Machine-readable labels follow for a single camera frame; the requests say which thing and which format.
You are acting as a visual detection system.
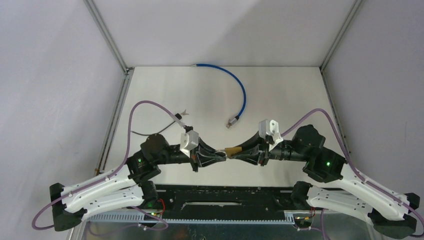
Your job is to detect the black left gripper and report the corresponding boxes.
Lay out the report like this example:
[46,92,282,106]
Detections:
[158,138,228,174]

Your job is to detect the blue cable lock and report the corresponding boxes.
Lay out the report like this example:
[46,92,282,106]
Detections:
[190,63,248,130]

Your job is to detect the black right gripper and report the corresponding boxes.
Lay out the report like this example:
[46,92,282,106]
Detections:
[227,131,304,167]

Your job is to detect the brass padlock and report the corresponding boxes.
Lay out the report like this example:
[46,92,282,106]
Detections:
[215,146,243,159]

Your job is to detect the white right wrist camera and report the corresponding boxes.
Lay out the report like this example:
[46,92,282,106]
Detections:
[258,119,284,145]

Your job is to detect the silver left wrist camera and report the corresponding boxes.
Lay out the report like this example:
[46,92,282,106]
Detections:
[179,130,199,158]

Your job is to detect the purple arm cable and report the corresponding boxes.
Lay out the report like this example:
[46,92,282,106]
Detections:
[281,108,424,238]
[31,100,194,232]

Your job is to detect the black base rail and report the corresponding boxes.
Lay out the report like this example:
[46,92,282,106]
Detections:
[138,184,313,223]

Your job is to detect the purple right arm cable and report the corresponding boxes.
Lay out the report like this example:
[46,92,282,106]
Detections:
[281,108,424,238]

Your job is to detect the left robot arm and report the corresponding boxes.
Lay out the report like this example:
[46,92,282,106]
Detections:
[49,131,227,232]

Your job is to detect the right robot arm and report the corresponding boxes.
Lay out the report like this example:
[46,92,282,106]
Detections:
[225,124,420,240]

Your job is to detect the black cable lock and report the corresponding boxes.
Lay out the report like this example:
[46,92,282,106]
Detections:
[130,113,183,137]

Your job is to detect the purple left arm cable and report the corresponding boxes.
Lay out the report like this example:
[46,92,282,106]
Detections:
[31,100,194,232]

